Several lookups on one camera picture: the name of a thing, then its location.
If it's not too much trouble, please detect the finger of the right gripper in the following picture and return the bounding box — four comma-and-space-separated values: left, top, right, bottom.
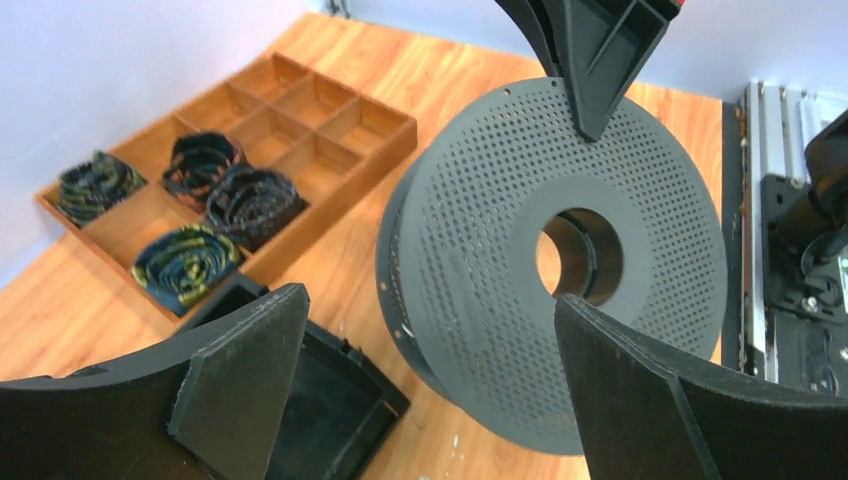
496, 0, 564, 77
542, 0, 683, 141

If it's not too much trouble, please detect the wooden compartment tray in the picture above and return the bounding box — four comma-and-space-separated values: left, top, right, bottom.
36, 53, 417, 285

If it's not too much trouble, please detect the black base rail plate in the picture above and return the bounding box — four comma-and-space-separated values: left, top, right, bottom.
719, 99, 848, 399

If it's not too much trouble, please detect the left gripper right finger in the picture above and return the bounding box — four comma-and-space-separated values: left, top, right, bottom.
554, 295, 847, 479

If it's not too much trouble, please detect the black plastic bin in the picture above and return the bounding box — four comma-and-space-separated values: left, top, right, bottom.
174, 272, 412, 480

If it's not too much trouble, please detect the coiled cable yellow green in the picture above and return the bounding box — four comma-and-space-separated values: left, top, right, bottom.
130, 224, 245, 316

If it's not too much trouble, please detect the black cable spool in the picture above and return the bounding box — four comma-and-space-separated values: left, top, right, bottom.
390, 78, 727, 456

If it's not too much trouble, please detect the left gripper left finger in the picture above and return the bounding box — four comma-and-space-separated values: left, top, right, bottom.
1, 284, 310, 479

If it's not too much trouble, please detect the coiled cable top left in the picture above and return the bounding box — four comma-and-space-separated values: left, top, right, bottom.
55, 150, 148, 229

